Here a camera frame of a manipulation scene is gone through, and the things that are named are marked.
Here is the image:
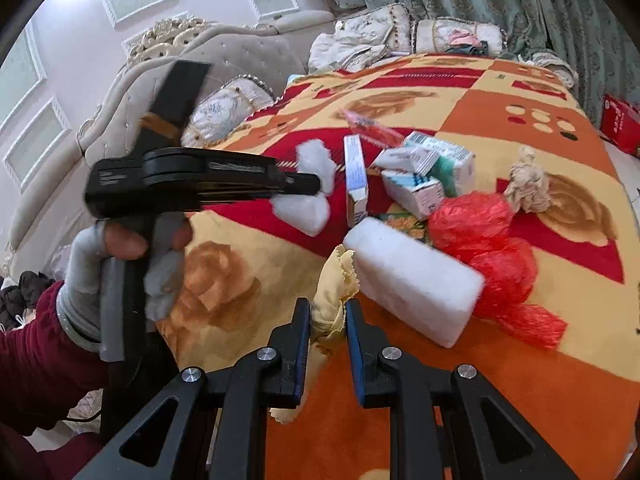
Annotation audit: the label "fringed embroidered pillow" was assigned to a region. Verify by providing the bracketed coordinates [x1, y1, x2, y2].
[180, 74, 276, 148]

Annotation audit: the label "white cotton wad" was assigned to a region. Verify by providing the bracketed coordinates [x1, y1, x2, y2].
[269, 137, 337, 237]

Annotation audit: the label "long white box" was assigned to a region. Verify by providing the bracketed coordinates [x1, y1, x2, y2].
[374, 146, 426, 177]

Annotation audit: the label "printed blanket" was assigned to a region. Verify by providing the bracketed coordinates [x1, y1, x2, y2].
[165, 52, 640, 480]

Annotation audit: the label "pink and dark clothing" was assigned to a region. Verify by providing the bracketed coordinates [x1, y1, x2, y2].
[445, 30, 490, 56]

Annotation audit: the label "tall white blue box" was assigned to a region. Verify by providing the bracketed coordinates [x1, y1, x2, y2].
[343, 135, 370, 228]

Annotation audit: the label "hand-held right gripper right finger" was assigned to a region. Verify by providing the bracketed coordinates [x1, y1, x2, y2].
[345, 299, 581, 480]

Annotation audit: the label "red plastic bag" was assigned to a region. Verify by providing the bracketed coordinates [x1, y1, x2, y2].
[427, 191, 568, 351]

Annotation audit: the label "white foam block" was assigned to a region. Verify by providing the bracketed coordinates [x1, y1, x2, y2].
[342, 216, 486, 349]

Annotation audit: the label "grey tufted headboard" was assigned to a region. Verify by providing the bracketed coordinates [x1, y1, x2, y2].
[10, 17, 336, 251]

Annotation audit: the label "yellow cloth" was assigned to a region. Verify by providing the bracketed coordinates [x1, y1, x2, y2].
[270, 244, 361, 426]

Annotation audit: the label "cream embroidered pillow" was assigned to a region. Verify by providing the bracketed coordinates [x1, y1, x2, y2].
[412, 17, 507, 58]
[334, 2, 412, 56]

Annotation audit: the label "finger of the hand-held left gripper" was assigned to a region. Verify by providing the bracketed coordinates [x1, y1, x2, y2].
[272, 172, 321, 197]

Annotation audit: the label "person's left hand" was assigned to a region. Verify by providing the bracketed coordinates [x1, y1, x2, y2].
[56, 217, 194, 356]

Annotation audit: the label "pink plastic packet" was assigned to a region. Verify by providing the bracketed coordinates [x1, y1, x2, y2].
[339, 107, 403, 145]

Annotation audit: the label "white crumpled bedding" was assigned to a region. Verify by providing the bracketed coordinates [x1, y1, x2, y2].
[307, 30, 391, 73]

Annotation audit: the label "person's left forearm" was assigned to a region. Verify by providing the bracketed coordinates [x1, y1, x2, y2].
[0, 280, 113, 435]

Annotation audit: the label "dark clothes pile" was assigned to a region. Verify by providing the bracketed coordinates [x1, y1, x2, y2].
[0, 270, 57, 333]

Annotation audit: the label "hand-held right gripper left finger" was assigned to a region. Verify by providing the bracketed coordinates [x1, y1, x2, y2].
[72, 298, 312, 480]

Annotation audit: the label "green yellow packet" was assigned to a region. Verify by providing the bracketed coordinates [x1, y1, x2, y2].
[372, 211, 433, 246]

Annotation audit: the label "white blue striped box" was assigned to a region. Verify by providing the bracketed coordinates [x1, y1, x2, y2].
[381, 170, 446, 221]

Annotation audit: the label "person's maroon trousers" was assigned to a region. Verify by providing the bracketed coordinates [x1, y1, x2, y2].
[0, 422, 107, 480]

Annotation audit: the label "green white box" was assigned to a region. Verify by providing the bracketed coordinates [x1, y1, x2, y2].
[405, 131, 477, 198]

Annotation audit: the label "red cardboard box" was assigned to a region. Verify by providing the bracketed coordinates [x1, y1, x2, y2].
[599, 92, 640, 156]

